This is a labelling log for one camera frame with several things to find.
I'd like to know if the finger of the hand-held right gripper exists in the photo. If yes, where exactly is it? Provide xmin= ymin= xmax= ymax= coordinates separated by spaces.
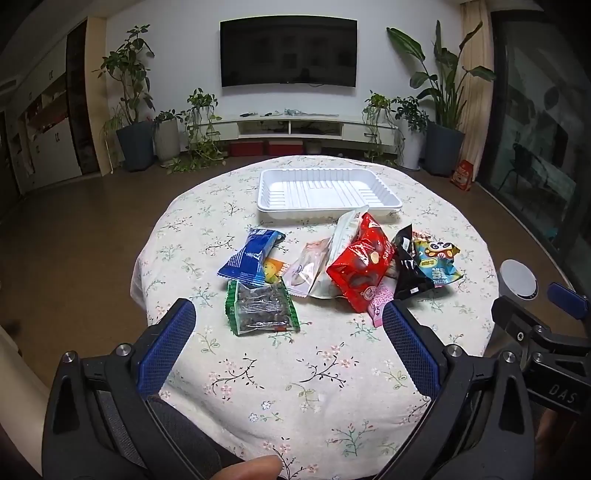
xmin=548 ymin=282 xmax=591 ymax=320
xmin=492 ymin=295 xmax=591 ymax=370

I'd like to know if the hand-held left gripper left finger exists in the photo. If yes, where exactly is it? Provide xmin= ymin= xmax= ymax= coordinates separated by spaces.
xmin=44 ymin=299 xmax=197 ymax=480

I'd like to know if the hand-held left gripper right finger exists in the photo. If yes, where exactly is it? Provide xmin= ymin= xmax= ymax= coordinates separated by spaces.
xmin=382 ymin=300 xmax=536 ymax=480

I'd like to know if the pink snack packet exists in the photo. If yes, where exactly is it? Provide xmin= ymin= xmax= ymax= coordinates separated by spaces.
xmin=367 ymin=263 xmax=398 ymax=328

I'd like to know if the black snack packet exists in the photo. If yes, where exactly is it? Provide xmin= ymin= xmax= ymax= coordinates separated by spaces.
xmin=392 ymin=224 xmax=435 ymax=301

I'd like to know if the teal panda snack packet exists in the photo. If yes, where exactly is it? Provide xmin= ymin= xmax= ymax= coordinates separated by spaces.
xmin=412 ymin=233 xmax=462 ymax=288

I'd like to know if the red snack bag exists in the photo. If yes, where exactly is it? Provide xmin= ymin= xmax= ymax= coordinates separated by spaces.
xmin=326 ymin=212 xmax=399 ymax=313

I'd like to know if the green nut packet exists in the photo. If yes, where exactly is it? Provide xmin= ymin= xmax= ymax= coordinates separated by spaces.
xmin=225 ymin=279 xmax=301 ymax=336

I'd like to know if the blue snack packet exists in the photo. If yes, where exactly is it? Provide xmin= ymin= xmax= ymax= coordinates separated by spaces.
xmin=218 ymin=227 xmax=286 ymax=283

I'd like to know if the clear pastry packet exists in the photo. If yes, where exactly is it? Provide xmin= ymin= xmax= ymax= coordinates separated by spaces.
xmin=283 ymin=237 xmax=334 ymax=298

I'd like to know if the yellow snack packet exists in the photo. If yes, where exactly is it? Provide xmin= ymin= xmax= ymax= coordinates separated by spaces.
xmin=262 ymin=258 xmax=289 ymax=283

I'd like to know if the white snack packet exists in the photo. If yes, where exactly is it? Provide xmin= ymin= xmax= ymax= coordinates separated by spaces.
xmin=308 ymin=204 xmax=370 ymax=301

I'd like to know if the white plastic tray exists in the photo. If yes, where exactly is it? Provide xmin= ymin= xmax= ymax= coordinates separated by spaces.
xmin=256 ymin=168 xmax=403 ymax=226

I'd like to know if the person's left hand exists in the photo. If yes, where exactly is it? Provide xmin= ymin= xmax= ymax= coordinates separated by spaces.
xmin=203 ymin=455 xmax=282 ymax=480

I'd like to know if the white cylindrical object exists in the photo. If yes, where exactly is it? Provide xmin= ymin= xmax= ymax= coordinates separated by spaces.
xmin=500 ymin=259 xmax=539 ymax=301

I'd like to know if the dark chair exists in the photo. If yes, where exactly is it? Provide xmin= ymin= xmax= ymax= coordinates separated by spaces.
xmin=499 ymin=143 xmax=555 ymax=204

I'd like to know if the red paper bag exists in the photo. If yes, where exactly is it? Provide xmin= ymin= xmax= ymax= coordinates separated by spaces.
xmin=451 ymin=160 xmax=475 ymax=191

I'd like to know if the glass sliding door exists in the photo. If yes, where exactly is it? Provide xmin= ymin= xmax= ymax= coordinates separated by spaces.
xmin=480 ymin=9 xmax=591 ymax=278

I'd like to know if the broad-leaf plant in grey pot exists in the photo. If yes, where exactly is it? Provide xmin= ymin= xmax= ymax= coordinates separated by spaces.
xmin=387 ymin=21 xmax=497 ymax=177

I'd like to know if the bushy plant in white pot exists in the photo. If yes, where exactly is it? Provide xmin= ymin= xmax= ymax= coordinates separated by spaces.
xmin=392 ymin=96 xmax=428 ymax=171

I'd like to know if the small-leaf tree in grey pot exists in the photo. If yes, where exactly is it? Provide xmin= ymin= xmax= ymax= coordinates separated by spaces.
xmin=95 ymin=25 xmax=155 ymax=172

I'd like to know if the small plant in white pot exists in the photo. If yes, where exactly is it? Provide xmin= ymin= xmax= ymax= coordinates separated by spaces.
xmin=154 ymin=110 xmax=182 ymax=163

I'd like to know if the white television console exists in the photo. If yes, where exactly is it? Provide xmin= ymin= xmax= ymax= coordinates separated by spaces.
xmin=210 ymin=113 xmax=402 ymax=144

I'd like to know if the beige curtain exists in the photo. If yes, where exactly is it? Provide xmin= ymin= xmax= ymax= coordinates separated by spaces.
xmin=461 ymin=0 xmax=496 ymax=176

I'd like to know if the white wall cabinet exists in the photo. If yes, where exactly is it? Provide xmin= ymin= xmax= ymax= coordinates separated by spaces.
xmin=0 ymin=21 xmax=89 ymax=195

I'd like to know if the wall television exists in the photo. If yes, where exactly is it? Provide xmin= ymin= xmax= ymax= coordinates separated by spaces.
xmin=219 ymin=17 xmax=358 ymax=88

